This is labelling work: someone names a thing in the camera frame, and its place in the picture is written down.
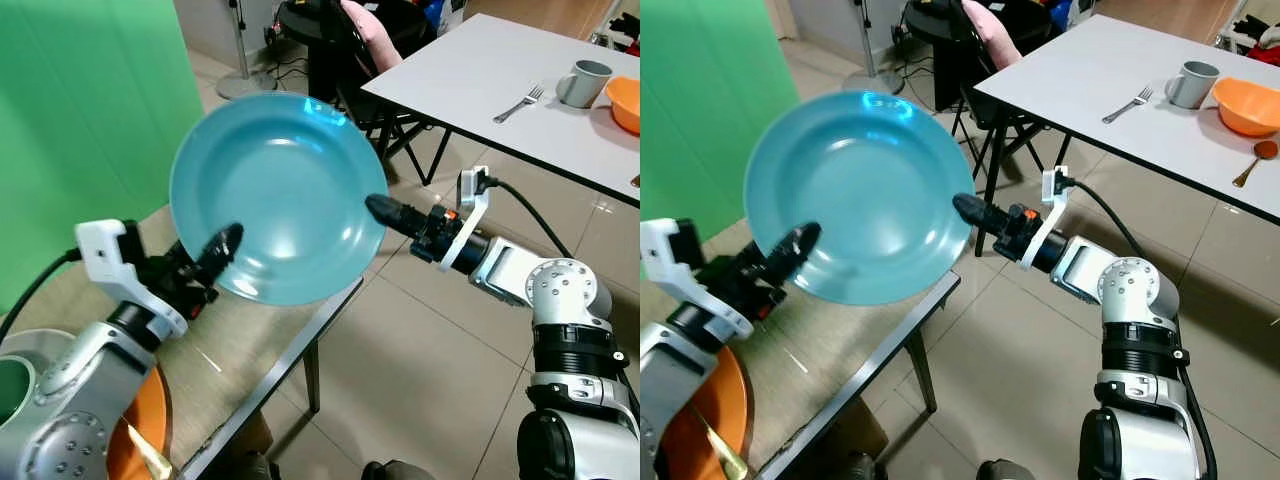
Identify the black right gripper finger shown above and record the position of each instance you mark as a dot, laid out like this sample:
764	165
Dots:
982	214
395	214

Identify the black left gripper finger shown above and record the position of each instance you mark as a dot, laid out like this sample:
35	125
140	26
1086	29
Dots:
798	250
222	250

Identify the blue round plate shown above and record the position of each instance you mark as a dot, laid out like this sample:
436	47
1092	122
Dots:
290	190
870	180

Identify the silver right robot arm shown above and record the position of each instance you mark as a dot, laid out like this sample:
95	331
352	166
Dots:
570	320
1140	320

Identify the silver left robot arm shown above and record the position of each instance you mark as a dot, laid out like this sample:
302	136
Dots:
675	380
70	400

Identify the beige side table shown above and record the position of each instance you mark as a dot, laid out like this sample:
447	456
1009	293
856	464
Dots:
850	340
250	340

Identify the orange plate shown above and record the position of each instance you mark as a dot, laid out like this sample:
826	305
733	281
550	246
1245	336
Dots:
145	410
715	400

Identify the silver metal fork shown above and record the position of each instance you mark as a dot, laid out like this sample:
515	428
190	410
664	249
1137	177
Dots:
518	104
1128	105

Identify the gold cutlery piece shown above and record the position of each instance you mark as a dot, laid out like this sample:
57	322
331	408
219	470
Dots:
722	445
155	458

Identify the brown cardboard box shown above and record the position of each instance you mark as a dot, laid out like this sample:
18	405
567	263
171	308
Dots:
855	432
245	438

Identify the white dining table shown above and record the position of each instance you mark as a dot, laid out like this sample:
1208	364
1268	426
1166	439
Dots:
480	70
1090	60

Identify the grey floor stand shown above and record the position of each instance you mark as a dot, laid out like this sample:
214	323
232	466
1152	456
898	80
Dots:
245	82
872	78

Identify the black chair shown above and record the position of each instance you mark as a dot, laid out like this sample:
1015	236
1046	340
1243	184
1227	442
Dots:
940	40
325	40

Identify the green backdrop screen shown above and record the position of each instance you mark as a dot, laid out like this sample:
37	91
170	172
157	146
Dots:
700	100
80	120

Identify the grey bowl with green inside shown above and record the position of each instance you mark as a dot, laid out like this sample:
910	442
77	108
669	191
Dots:
25	385

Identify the dark robot foot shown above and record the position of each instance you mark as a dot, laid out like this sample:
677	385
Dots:
1010	470
398	471
250	467
862	468

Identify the grey mug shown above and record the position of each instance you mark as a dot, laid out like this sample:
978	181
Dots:
1190	90
580	88

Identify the orange plastic bowl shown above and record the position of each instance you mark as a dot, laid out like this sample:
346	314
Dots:
1250	108
626	105

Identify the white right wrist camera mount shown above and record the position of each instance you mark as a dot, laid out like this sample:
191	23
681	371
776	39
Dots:
470	195
1052	190

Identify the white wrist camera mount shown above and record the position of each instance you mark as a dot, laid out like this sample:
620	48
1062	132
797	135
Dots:
470	195
100	255
660	255
1052	190

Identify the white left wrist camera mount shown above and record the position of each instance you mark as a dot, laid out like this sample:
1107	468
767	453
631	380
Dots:
100	255
660	255

